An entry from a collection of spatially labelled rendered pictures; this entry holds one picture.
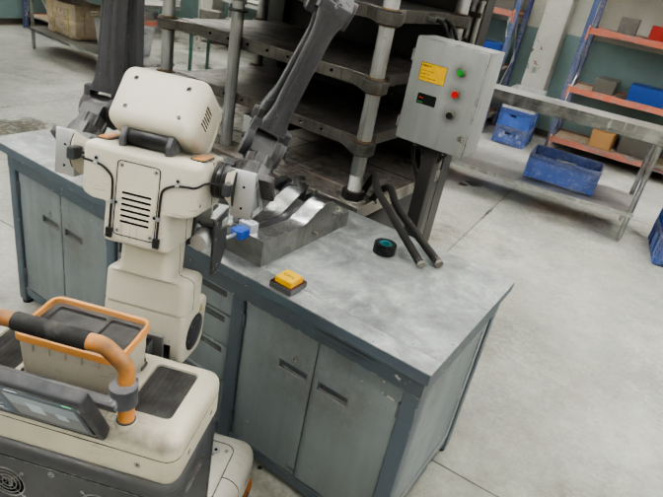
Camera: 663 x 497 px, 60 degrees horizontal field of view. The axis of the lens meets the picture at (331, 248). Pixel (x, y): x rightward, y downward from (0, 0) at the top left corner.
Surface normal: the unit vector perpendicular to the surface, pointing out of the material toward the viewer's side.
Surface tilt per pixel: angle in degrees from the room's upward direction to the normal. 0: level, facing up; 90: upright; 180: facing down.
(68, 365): 92
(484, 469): 0
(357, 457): 90
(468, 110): 90
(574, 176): 92
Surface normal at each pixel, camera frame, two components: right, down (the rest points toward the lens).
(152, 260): -0.17, 0.30
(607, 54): -0.50, 0.32
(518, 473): 0.17, -0.88
